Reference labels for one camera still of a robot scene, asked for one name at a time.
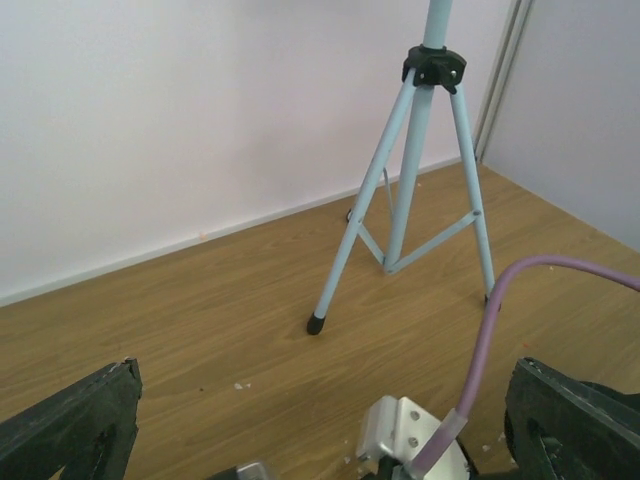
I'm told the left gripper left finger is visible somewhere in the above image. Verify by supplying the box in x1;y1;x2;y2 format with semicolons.
1;358;142;479

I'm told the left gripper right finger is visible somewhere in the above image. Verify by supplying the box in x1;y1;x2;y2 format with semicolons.
504;358;639;479

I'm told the light blue music stand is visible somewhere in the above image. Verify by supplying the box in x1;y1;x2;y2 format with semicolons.
306;0;495;336

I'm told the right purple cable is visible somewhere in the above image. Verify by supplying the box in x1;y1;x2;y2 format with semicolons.
404;254;640;476

